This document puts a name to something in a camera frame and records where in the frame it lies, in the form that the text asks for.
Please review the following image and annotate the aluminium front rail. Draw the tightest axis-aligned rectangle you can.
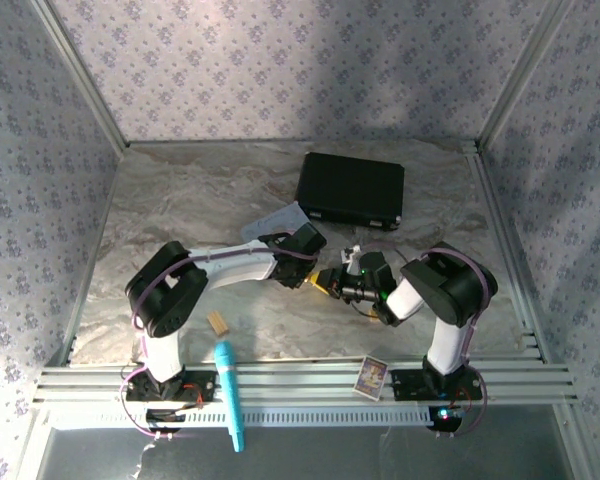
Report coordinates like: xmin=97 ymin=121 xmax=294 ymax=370
xmin=32 ymin=357 xmax=579 ymax=407

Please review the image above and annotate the small picture card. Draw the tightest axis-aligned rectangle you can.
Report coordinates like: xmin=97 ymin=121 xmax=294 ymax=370
xmin=354 ymin=354 xmax=391 ymax=401

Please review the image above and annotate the right black controller board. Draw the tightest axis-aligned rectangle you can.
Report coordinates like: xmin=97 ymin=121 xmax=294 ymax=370
xmin=428 ymin=404 xmax=464 ymax=434

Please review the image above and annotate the left aluminium side rail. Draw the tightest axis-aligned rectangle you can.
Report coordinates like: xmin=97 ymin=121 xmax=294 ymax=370
xmin=54 ymin=144 xmax=127 ymax=366

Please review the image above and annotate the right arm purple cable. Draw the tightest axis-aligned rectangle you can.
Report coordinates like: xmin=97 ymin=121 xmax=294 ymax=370
xmin=364 ymin=242 xmax=501 ymax=441

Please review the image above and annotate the right aluminium side rail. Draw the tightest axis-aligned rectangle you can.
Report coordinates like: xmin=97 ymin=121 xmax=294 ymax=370
xmin=463 ymin=142 xmax=549 ymax=361

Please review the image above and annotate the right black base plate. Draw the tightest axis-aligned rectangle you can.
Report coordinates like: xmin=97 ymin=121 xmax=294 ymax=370
xmin=389 ymin=369 xmax=484 ymax=402

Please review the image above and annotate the white slotted cable duct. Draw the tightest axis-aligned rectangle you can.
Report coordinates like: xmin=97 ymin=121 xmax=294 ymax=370
xmin=124 ymin=407 xmax=461 ymax=430

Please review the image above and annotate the black hard case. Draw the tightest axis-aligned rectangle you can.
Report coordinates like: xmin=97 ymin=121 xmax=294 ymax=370
xmin=295 ymin=151 xmax=406 ymax=234

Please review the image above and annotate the right aluminium corner post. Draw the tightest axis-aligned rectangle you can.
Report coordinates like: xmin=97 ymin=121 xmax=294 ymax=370
xmin=474 ymin=0 xmax=576 ymax=151

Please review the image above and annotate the aluminium corner post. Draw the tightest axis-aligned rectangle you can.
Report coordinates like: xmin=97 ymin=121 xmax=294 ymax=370
xmin=474 ymin=0 xmax=576 ymax=151
xmin=29 ymin=0 xmax=131 ymax=149

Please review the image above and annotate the brass padlock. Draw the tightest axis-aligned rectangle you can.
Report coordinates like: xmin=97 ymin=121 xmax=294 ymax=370
xmin=304 ymin=272 xmax=330 ymax=295

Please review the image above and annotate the aluminium side rail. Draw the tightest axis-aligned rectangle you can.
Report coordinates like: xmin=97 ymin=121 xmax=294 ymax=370
xmin=463 ymin=142 xmax=549 ymax=361
xmin=54 ymin=144 xmax=127 ymax=366

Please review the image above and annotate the small wooden block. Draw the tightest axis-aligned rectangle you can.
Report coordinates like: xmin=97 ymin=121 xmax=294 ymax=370
xmin=205 ymin=312 xmax=230 ymax=337

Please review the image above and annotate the black controller board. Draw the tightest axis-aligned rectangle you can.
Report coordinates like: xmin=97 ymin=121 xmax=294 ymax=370
xmin=428 ymin=404 xmax=464 ymax=434
xmin=144 ymin=407 xmax=187 ymax=434

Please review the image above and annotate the teal marker pen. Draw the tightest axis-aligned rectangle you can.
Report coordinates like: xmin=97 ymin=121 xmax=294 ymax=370
xmin=213 ymin=341 xmax=248 ymax=454

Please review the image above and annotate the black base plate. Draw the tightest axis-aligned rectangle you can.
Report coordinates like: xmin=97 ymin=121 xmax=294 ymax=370
xmin=124 ymin=372 xmax=219 ymax=404
xmin=389 ymin=369 xmax=484 ymax=402

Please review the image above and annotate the left aluminium corner post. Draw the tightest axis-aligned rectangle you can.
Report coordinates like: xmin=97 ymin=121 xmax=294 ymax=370
xmin=29 ymin=0 xmax=131 ymax=149

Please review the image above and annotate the white plastic card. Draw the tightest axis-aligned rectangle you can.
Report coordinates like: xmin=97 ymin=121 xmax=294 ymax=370
xmin=239 ymin=201 xmax=309 ymax=242

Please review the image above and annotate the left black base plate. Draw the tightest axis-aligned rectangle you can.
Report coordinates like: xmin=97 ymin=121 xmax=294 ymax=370
xmin=124 ymin=372 xmax=219 ymax=404

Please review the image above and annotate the left black controller board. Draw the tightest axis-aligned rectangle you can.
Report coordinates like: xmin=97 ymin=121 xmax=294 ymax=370
xmin=144 ymin=407 xmax=187 ymax=434

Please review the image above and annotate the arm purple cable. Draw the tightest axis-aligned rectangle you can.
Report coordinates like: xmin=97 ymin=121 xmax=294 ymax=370
xmin=364 ymin=242 xmax=501 ymax=441
xmin=119 ymin=230 xmax=326 ymax=441

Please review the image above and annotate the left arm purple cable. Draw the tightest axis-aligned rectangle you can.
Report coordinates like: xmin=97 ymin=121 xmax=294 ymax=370
xmin=119 ymin=230 xmax=326 ymax=441

